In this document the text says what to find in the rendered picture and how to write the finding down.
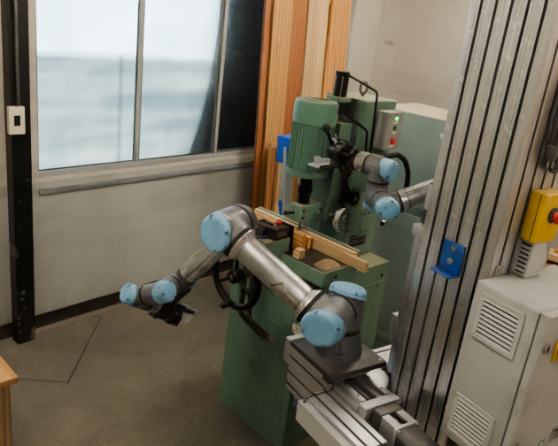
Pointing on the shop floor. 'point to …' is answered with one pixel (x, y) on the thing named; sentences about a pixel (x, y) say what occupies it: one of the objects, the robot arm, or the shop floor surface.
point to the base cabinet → (272, 364)
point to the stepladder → (284, 173)
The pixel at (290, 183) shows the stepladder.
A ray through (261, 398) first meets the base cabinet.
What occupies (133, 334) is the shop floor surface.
